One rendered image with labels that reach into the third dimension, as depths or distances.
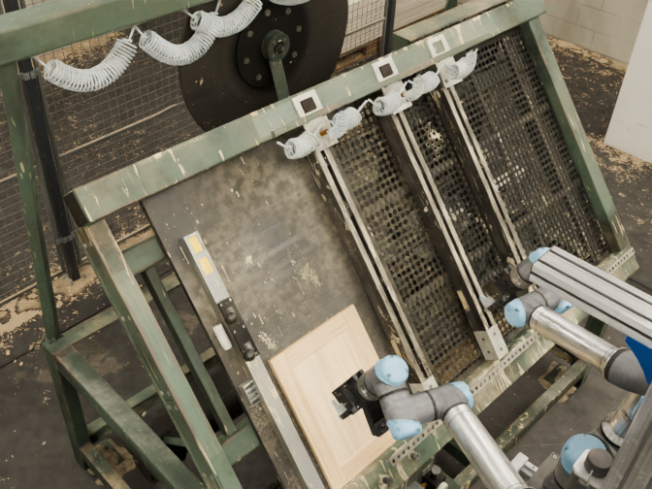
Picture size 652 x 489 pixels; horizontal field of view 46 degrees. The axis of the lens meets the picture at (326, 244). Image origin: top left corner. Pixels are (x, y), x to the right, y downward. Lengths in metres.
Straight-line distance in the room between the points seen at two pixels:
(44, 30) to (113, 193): 0.47
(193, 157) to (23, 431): 2.10
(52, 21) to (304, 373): 1.27
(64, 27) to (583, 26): 6.01
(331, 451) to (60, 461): 1.67
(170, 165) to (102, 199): 0.23
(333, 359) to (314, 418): 0.20
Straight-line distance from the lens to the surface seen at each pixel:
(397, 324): 2.62
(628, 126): 6.14
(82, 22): 2.30
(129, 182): 2.17
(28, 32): 2.23
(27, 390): 4.16
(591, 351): 2.10
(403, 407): 1.84
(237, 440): 2.41
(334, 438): 2.54
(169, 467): 2.76
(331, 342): 2.52
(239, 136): 2.34
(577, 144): 3.53
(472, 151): 2.99
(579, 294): 1.62
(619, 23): 7.53
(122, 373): 4.11
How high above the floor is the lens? 3.06
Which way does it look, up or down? 40 degrees down
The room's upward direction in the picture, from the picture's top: 3 degrees clockwise
